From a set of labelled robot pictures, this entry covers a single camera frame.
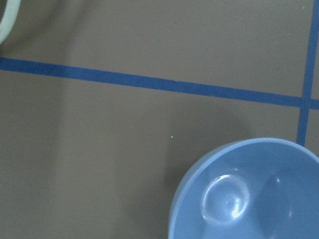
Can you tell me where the green bowl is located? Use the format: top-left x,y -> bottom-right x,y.
0,0 -> 21,44

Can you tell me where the blue bowl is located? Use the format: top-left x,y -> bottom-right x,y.
167,138 -> 319,239

